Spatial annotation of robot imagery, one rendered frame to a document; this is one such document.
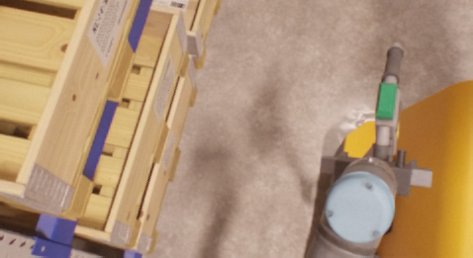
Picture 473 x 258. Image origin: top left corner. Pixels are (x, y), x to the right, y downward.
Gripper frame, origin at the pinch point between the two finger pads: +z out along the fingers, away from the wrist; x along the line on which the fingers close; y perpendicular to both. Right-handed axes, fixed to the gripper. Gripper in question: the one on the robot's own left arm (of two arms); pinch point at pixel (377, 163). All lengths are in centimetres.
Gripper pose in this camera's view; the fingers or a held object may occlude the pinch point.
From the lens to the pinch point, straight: 100.0
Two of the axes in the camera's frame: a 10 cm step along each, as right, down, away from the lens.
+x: -9.3, -1.0, 3.5
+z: 3.6, -1.2, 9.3
